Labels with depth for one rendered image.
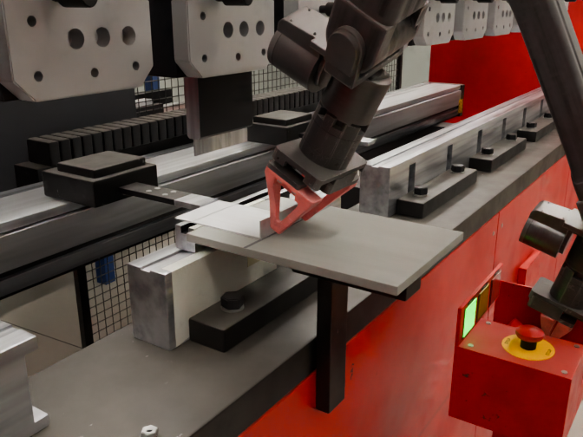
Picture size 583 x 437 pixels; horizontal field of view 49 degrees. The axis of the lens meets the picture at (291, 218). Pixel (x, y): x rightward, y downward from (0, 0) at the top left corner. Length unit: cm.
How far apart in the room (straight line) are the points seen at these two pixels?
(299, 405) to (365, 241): 21
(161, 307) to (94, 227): 28
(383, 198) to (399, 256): 51
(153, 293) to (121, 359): 8
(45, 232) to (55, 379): 26
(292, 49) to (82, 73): 21
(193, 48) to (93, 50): 13
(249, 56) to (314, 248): 23
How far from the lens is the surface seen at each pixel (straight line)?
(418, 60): 851
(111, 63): 61
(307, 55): 67
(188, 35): 68
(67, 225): 95
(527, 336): 98
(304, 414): 81
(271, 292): 81
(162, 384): 70
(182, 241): 78
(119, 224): 101
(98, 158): 98
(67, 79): 58
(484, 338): 101
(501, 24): 162
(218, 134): 78
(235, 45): 74
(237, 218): 79
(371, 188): 119
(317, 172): 66
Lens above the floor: 125
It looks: 19 degrees down
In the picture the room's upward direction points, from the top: straight up
